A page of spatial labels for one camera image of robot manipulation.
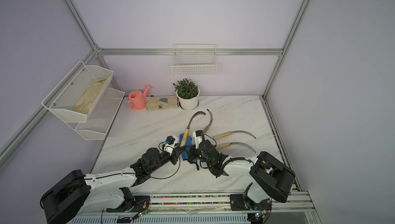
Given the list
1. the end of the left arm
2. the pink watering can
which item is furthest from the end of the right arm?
the pink watering can

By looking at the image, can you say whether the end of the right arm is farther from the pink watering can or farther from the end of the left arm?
the pink watering can

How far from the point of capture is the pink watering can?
1073 millimetres
